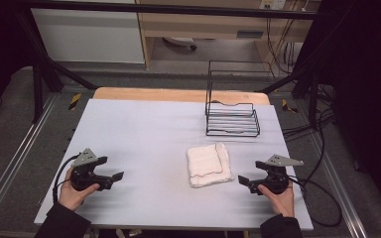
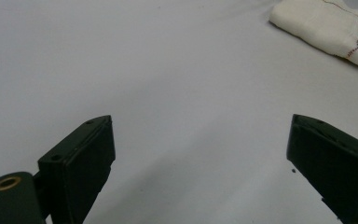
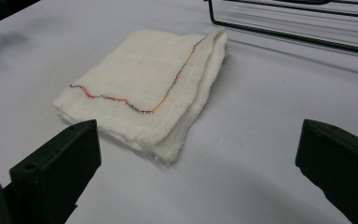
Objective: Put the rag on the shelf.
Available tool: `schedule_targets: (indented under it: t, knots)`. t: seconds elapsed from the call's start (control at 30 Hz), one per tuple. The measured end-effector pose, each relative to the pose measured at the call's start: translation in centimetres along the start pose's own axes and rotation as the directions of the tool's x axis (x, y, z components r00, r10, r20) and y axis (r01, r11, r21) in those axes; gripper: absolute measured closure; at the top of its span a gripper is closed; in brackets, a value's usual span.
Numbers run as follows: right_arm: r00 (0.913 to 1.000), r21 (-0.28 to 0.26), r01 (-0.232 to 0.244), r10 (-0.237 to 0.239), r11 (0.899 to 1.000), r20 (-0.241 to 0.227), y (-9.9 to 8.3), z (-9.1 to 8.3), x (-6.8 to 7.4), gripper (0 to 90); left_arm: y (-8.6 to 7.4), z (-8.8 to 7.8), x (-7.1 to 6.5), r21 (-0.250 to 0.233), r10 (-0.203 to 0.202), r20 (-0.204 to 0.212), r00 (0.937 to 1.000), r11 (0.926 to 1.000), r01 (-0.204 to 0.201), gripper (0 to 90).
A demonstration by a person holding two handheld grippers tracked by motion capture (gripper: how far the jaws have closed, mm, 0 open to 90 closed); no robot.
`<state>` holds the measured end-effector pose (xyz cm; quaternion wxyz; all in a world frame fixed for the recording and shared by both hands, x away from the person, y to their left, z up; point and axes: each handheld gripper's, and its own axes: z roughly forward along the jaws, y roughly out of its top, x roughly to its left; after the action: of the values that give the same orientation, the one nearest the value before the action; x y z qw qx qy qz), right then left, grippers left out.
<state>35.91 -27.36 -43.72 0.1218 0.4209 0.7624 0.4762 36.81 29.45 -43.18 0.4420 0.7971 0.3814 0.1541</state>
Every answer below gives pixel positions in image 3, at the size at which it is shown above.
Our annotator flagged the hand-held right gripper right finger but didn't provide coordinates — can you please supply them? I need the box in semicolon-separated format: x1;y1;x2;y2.
295;119;358;224

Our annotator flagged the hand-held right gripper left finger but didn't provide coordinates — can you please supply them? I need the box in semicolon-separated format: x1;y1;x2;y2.
8;119;103;224

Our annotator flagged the white cloth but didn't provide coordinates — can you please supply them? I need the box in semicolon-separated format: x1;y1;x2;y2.
52;28;229;165

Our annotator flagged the black wire rack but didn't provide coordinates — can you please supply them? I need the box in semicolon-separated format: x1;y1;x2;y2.
203;0;358;58

